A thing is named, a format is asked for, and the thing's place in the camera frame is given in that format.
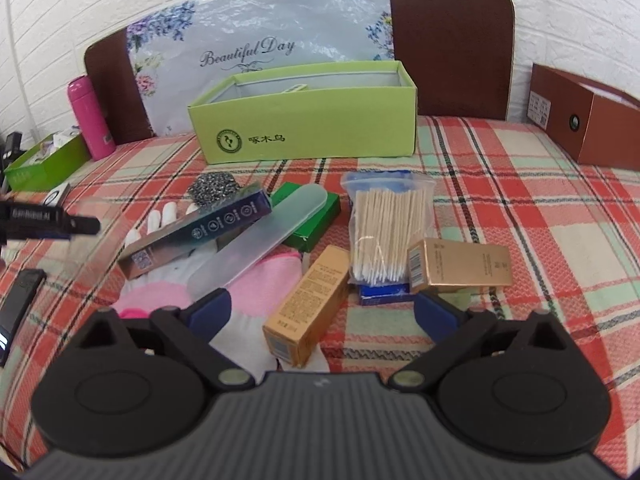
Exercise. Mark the pink bottle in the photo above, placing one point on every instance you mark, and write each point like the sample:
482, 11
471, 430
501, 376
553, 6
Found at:
90, 120

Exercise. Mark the gold box with barcode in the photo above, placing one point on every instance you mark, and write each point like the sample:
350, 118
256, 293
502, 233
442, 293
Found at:
465, 265

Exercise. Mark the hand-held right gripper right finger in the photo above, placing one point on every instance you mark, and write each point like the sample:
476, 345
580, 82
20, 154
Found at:
435, 315

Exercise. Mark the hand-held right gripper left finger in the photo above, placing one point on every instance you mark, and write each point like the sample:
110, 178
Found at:
212, 310

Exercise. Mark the white tissue packet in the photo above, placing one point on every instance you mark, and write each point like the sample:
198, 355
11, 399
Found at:
65, 141

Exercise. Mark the floral plastic bag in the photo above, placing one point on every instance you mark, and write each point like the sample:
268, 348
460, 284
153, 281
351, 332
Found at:
250, 25

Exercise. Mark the dark green small box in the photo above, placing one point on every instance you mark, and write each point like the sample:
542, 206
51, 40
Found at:
320, 225

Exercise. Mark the brown headboard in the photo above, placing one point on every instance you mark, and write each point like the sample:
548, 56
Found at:
450, 35

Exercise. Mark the black device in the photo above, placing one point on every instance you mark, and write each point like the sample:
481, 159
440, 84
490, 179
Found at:
11, 152

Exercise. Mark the red plaid blanket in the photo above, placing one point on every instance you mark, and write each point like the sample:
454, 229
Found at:
500, 210

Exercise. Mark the gold box with text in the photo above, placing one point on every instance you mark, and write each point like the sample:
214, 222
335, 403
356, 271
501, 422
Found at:
305, 305

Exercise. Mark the black phone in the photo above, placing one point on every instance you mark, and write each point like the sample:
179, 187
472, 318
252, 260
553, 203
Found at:
20, 300

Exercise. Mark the light green storage box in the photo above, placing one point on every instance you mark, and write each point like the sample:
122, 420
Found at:
325, 125

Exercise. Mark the brown cardboard box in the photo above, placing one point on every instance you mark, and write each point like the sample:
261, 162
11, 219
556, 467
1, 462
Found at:
610, 130

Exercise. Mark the blue box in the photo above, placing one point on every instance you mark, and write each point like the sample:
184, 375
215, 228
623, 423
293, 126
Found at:
385, 294

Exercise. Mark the translucent toothbrush case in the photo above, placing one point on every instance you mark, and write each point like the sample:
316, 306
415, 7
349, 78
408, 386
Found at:
280, 225

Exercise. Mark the steel wool scrubber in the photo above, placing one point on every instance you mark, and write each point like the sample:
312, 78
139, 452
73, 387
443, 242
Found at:
215, 187

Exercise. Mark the bag of cotton swabs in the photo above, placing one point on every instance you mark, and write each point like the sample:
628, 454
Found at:
385, 230

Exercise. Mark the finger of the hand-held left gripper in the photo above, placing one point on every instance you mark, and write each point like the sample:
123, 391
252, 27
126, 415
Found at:
80, 225

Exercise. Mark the iridescent long box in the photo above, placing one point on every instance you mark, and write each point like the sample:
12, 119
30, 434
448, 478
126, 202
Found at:
210, 227

